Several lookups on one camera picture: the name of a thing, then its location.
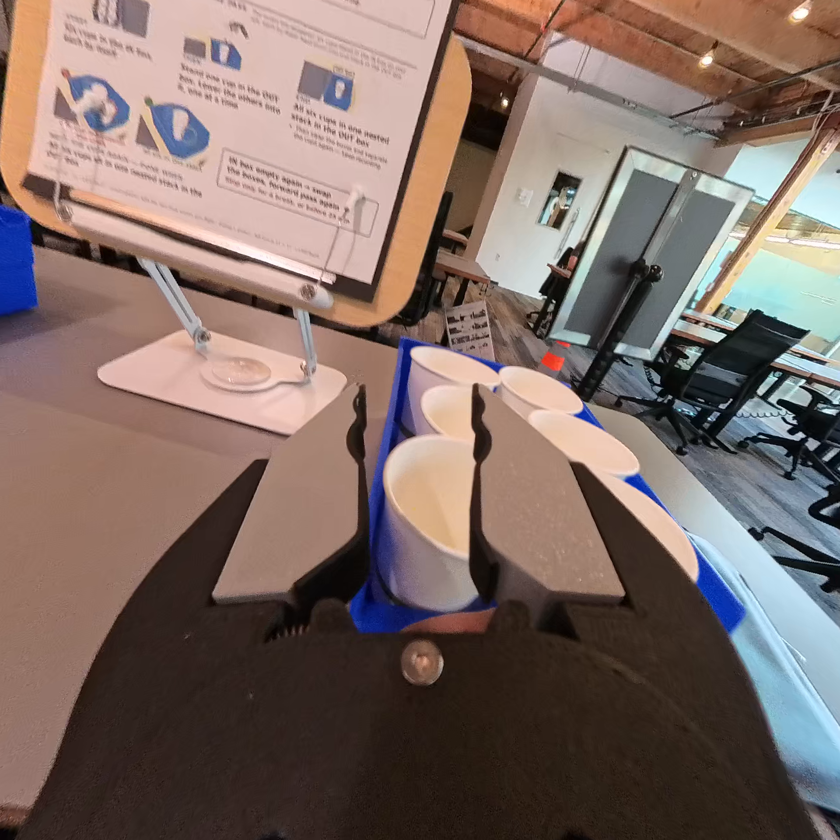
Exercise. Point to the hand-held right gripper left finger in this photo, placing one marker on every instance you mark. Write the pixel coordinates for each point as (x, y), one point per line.
(295, 518)

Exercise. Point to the round ceiling spotlight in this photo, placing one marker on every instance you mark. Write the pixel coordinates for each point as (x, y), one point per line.
(799, 12)
(706, 60)

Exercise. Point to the orange traffic cone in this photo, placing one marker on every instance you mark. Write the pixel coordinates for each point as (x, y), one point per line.
(554, 359)

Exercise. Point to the printed instruction sheet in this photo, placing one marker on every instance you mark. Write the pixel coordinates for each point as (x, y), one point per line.
(262, 131)

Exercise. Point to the grey framed panel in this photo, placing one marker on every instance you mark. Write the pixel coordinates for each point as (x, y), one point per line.
(656, 216)

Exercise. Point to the black office chair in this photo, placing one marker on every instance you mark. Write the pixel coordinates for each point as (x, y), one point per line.
(810, 544)
(810, 420)
(722, 367)

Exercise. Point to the black metal stand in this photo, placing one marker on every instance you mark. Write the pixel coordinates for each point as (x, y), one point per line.
(623, 321)

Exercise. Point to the white paper cup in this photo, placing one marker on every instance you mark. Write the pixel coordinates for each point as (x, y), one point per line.
(420, 525)
(584, 441)
(446, 410)
(538, 387)
(649, 525)
(446, 364)

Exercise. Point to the printed photo leaflet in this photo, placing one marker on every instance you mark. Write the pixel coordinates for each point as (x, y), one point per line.
(469, 329)

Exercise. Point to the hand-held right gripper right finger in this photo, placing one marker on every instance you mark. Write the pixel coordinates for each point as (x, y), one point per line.
(544, 525)

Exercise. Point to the clear round disc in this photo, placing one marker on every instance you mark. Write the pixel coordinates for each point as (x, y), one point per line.
(237, 374)

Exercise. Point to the brown edged office desk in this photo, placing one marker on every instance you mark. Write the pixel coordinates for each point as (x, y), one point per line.
(463, 266)
(787, 361)

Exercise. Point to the blue plastic bin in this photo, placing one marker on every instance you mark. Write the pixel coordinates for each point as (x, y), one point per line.
(718, 590)
(16, 262)

